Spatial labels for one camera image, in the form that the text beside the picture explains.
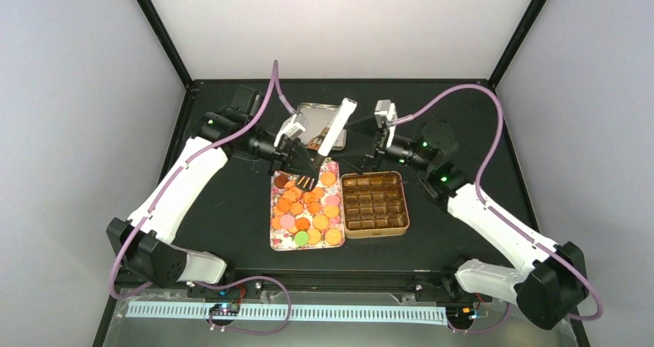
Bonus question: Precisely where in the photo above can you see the white handled metal tongs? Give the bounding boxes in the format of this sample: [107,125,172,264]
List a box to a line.
[295,98,357,192]

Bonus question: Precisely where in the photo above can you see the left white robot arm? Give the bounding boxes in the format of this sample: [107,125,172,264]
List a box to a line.
[106,79,311,299]

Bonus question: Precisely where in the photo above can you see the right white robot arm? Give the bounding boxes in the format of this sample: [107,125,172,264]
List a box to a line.
[346,118,589,330]

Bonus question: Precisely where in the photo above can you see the brown round chocolate cookie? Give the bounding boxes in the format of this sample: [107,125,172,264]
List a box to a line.
[273,174,288,189]

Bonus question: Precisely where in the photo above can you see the silver tin lid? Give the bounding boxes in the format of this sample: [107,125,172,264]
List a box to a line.
[297,103,339,150]

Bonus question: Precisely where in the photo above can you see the gold cookie tin box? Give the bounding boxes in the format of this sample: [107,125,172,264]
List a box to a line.
[341,171,410,239]

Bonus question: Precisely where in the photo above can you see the floral cookie tray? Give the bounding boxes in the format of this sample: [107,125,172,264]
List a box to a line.
[269,158,346,251]

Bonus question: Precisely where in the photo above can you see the green sandwich cookie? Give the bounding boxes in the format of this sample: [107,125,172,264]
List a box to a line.
[293,231,309,247]

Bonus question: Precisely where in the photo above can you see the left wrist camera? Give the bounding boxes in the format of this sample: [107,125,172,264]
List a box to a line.
[274,113,308,147]

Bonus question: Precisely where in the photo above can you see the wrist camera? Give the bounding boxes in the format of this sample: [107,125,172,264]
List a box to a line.
[374,99,397,130]
[274,113,308,147]

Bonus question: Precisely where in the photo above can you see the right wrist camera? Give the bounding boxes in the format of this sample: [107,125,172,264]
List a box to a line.
[374,99,397,130]

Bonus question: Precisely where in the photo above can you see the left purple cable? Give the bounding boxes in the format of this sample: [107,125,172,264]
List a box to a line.
[110,59,298,335]

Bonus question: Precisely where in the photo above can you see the white slotted cable duct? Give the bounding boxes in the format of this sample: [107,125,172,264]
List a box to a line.
[124,301,447,325]

